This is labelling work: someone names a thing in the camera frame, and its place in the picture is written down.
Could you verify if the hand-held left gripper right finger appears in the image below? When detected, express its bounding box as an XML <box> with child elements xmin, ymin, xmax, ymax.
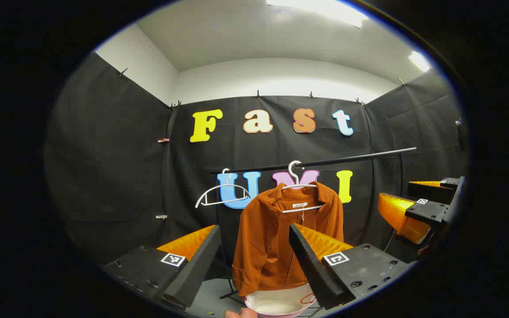
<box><xmin>288</xmin><ymin>223</ymin><xmax>410</xmax><ymax>310</ymax></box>

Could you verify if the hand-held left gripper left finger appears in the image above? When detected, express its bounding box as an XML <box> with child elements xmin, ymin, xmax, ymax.
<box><xmin>101</xmin><ymin>224</ymin><xmax>223</xmax><ymax>310</ymax></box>

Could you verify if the white pink-rimmed laundry hamper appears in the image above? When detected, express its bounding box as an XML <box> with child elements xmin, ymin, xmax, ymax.
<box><xmin>243</xmin><ymin>283</ymin><xmax>319</xmax><ymax>318</ymax></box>

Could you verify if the orange corduroy shirt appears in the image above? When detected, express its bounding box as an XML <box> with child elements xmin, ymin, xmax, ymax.
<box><xmin>232</xmin><ymin>180</ymin><xmax>345</xmax><ymax>297</ymax></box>

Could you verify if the white plastic clothes hanger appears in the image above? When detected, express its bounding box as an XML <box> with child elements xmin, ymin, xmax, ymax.
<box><xmin>194</xmin><ymin>168</ymin><xmax>252</xmax><ymax>209</ymax></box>
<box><xmin>280</xmin><ymin>160</ymin><xmax>327</xmax><ymax>214</ymax></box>

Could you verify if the black clothes rack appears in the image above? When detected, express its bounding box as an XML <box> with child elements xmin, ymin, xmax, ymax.
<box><xmin>208</xmin><ymin>147</ymin><xmax>418</xmax><ymax>306</ymax></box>

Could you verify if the black backdrop cloth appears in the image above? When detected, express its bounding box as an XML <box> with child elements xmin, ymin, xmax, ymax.
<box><xmin>45</xmin><ymin>51</ymin><xmax>467</xmax><ymax>268</ymax></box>

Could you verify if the small ceiling light panel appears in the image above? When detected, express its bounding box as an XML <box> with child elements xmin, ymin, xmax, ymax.
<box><xmin>408</xmin><ymin>50</ymin><xmax>433</xmax><ymax>73</ymax></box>

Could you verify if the row of black cloth clips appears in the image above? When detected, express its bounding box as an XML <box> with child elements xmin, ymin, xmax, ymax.
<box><xmin>118</xmin><ymin>67</ymin><xmax>407</xmax><ymax>110</ymax></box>

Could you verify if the long ceiling light panel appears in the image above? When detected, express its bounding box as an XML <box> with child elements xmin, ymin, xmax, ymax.
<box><xmin>266</xmin><ymin>0</ymin><xmax>370</xmax><ymax>28</ymax></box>

